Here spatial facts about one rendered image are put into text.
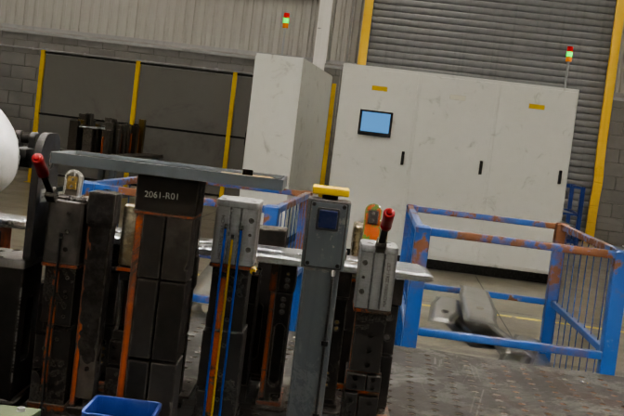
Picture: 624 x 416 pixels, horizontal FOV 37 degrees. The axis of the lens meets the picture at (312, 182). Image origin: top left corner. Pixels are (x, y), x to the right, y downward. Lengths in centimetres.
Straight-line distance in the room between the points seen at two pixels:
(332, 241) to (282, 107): 813
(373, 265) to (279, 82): 801
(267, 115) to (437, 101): 175
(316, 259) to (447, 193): 812
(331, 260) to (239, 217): 23
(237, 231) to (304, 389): 31
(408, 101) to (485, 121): 81
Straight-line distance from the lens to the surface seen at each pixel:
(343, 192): 148
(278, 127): 960
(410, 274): 178
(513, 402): 218
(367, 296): 166
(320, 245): 149
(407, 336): 355
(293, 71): 960
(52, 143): 171
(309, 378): 153
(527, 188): 967
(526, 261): 974
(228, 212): 165
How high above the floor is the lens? 124
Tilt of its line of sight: 3 degrees down
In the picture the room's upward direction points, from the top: 7 degrees clockwise
